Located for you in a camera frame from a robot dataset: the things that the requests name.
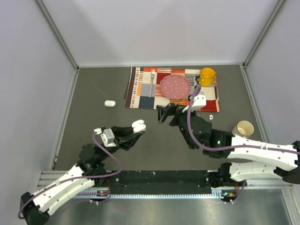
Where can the closed white earbud case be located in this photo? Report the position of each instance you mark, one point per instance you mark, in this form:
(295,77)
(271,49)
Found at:
(110,103)

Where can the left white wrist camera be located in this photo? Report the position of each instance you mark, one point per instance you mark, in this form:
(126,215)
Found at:
(107,136)

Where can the white charging case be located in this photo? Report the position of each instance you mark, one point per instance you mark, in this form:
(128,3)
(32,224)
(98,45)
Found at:
(138,126)

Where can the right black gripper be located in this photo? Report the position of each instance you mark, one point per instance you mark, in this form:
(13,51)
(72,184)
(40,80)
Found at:
(162,110)

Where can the patchwork colourful placemat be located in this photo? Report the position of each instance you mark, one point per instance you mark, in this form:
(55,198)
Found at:
(137,93)

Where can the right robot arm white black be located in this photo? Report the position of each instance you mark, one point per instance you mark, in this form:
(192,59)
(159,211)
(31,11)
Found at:
(264,160)

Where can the beige ceramic mug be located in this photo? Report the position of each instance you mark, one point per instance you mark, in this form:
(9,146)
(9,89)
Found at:
(244,129)

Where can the yellow mug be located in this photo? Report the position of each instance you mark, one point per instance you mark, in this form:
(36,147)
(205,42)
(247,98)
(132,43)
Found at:
(207,76)

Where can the pink handled fork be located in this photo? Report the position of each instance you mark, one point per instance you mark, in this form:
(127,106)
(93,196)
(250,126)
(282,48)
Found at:
(152,76)

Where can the grey slotted cable duct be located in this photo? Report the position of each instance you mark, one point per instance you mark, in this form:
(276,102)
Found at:
(212,194)

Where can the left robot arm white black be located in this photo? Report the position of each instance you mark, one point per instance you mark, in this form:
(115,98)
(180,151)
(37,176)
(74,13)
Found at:
(37,208)

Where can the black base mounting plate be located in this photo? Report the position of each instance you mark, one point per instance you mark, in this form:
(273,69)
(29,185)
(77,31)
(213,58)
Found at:
(164,182)

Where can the pink dotted plate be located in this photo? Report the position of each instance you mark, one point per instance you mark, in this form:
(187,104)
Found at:
(175,87)

